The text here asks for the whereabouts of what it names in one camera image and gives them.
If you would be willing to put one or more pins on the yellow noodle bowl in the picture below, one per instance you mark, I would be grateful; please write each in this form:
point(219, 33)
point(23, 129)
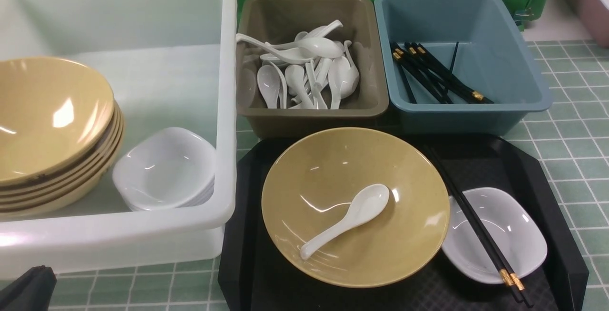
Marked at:
point(312, 184)

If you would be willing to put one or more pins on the white ceramic soup spoon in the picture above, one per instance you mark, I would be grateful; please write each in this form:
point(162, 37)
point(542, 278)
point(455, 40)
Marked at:
point(365, 206)

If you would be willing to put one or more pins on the white square sauce dish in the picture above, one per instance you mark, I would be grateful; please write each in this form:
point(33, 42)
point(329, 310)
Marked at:
point(511, 227)

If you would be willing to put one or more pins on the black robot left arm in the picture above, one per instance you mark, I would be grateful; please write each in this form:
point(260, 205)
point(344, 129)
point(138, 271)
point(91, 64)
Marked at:
point(30, 292)

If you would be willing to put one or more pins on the white spoon bowl front left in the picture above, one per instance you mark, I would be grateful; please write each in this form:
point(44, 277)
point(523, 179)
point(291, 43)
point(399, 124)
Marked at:
point(268, 83)

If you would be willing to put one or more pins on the white spoon top of pile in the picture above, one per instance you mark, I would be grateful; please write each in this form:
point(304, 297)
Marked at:
point(312, 47)

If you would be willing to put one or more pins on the taupe plastic spoon bin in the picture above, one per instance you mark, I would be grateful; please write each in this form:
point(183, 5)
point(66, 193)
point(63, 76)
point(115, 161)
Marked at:
point(278, 22)

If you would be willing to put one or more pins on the black chopsticks bundle in bin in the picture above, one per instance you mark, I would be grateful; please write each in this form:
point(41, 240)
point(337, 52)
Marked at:
point(432, 75)

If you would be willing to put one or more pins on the stack of white sauce dishes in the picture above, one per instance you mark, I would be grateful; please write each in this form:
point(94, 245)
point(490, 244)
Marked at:
point(172, 168)

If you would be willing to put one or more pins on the large white plastic tub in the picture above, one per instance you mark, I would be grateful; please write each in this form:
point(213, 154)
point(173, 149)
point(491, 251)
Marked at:
point(171, 63)

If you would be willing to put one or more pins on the upright black chopstick in bin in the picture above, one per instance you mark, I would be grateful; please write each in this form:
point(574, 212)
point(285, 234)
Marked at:
point(453, 58)

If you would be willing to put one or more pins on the blue plastic chopstick bin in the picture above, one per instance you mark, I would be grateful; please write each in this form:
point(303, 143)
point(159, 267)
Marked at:
point(492, 58)

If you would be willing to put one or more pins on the black plastic serving tray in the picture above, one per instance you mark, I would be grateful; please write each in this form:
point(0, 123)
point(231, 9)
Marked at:
point(254, 276)

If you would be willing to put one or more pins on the stack of yellow bowls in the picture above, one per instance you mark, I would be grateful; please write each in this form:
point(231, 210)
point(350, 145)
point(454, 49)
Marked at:
point(61, 130)

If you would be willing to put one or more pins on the green tiled table mat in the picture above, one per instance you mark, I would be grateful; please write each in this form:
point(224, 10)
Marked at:
point(570, 140)

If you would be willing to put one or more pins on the white spoon long handle left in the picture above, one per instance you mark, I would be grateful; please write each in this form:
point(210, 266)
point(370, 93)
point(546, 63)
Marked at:
point(291, 56)

